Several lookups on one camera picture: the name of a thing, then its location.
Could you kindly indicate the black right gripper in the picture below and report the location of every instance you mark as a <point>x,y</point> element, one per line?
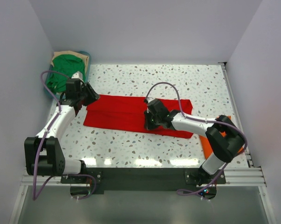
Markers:
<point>148,120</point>

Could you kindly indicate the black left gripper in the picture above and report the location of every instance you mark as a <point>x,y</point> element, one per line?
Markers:
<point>89,94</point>

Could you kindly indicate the red t-shirt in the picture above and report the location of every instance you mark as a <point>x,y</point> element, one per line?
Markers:
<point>126,114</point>

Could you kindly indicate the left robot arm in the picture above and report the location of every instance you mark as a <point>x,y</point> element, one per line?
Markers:
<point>43,152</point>

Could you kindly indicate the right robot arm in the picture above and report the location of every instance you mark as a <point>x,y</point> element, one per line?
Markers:
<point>199,126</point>

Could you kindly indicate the blue plastic basket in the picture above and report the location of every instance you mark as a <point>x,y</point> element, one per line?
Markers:
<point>46,89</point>

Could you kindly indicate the green t-shirt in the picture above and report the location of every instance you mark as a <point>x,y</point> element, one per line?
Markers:
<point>68,65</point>

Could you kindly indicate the beige t-shirt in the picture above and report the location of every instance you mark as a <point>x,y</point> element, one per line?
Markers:
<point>81,54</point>

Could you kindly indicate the orange folded t-shirt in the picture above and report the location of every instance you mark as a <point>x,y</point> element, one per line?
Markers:
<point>223,140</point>

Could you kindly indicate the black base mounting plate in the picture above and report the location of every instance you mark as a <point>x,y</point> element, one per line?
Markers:
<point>100,180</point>

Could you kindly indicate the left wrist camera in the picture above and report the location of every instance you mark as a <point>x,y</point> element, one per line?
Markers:
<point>78,75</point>

